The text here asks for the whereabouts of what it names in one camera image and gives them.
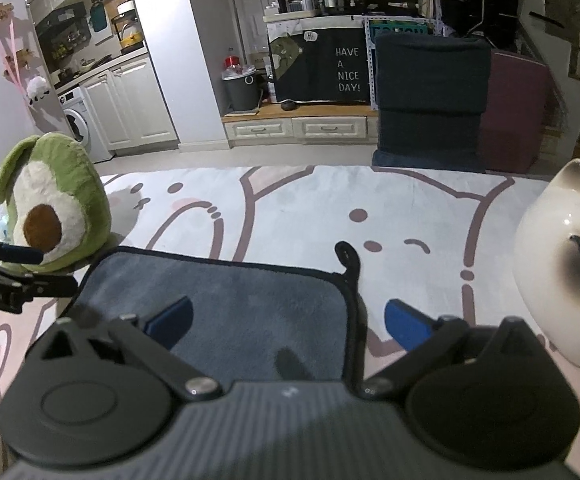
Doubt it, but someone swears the grey trash bin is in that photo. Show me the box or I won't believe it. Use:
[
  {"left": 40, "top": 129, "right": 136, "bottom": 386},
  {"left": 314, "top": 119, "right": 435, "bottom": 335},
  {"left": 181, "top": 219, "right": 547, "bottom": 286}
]
[{"left": 222, "top": 74, "right": 264, "bottom": 113}]

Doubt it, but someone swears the teal hanging bag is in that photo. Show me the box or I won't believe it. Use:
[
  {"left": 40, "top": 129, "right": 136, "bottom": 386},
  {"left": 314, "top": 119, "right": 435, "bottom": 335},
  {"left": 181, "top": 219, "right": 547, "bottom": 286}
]
[{"left": 88, "top": 0, "right": 107, "bottom": 32}]

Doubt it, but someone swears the wooden platform with white drawers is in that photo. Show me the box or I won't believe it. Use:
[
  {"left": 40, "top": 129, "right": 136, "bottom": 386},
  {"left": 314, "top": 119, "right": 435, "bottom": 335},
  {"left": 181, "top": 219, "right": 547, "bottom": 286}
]
[{"left": 221, "top": 102, "right": 381, "bottom": 149}]

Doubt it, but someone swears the white storage shelf rack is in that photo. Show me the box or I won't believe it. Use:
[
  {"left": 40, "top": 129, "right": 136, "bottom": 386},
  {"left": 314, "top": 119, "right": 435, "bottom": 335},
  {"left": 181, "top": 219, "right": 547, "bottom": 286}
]
[{"left": 257, "top": 0, "right": 321, "bottom": 24}]

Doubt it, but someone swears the blue plastic crate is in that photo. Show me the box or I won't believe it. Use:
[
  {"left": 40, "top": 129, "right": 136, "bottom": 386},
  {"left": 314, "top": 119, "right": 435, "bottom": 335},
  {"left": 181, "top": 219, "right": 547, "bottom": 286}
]
[{"left": 365, "top": 17, "right": 439, "bottom": 41}]

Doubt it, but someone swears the white washing machine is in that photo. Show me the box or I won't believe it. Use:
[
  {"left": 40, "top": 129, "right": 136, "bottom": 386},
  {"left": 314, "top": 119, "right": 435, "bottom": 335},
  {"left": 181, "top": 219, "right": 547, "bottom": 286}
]
[{"left": 57, "top": 86, "right": 112, "bottom": 164}]

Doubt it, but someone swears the maroon cushion block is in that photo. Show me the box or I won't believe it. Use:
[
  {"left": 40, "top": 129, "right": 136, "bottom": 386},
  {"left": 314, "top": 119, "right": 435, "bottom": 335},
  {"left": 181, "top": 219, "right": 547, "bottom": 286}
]
[{"left": 480, "top": 49, "right": 569, "bottom": 176}]

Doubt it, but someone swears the printed cartoon blanket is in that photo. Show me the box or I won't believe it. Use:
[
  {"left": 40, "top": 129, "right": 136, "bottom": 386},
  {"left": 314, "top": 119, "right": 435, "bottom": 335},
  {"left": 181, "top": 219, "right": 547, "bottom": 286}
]
[{"left": 0, "top": 164, "right": 580, "bottom": 480}]

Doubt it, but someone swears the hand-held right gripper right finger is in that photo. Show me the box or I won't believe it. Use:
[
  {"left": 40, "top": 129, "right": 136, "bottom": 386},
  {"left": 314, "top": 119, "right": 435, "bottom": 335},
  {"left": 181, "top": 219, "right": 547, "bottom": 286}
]
[{"left": 360, "top": 299, "right": 545, "bottom": 402}]

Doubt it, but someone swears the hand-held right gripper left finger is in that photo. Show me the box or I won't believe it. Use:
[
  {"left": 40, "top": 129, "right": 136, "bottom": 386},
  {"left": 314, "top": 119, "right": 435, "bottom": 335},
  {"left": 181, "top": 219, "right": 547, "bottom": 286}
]
[{"left": 32, "top": 296, "right": 222, "bottom": 403}]

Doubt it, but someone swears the white cat figure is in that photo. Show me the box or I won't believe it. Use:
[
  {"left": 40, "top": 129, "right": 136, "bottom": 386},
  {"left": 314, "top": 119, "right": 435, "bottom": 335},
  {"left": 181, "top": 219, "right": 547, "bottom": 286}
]
[{"left": 514, "top": 158, "right": 580, "bottom": 372}]

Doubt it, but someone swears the black printed cloth cover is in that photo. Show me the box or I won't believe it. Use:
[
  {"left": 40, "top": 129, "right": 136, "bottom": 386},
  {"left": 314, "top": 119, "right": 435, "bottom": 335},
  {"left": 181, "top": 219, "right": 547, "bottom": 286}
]
[{"left": 268, "top": 26, "right": 375, "bottom": 105}]

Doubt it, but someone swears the white sheep wall plush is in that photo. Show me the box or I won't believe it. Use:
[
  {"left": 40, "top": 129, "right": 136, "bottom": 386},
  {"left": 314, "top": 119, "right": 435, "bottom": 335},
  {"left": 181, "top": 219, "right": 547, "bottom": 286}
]
[{"left": 25, "top": 77, "right": 54, "bottom": 102}]

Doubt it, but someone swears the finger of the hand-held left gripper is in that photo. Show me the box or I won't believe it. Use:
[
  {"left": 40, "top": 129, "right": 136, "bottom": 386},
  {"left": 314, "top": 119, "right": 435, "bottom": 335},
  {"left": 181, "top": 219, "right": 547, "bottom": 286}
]
[
  {"left": 0, "top": 237, "right": 45, "bottom": 266},
  {"left": 0, "top": 260, "right": 79, "bottom": 314}
]

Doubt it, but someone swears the white kitchen cabinet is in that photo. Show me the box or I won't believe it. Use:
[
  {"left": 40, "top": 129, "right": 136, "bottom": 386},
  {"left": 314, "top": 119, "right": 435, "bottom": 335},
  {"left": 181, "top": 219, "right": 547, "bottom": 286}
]
[{"left": 80, "top": 54, "right": 179, "bottom": 154}]

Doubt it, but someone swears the green avocado plush toy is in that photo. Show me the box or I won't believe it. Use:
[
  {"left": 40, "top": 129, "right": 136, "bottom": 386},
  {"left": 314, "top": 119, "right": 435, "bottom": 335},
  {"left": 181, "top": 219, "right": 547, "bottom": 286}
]
[{"left": 0, "top": 132, "right": 112, "bottom": 275}]

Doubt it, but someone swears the black range hood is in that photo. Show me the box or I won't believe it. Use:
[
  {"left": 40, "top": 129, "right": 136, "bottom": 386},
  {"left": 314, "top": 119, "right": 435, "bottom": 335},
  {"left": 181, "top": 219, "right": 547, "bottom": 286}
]
[{"left": 34, "top": 2, "right": 90, "bottom": 45}]

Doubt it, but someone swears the grey towel with black edge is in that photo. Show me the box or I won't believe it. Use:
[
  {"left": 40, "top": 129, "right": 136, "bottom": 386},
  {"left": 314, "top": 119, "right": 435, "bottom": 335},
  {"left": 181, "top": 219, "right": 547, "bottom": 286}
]
[{"left": 66, "top": 242, "right": 367, "bottom": 397}]

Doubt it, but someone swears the dark folding floor chair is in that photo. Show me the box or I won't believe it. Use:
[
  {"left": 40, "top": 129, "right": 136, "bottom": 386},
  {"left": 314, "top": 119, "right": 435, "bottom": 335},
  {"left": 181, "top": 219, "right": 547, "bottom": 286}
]
[{"left": 372, "top": 34, "right": 493, "bottom": 173}]

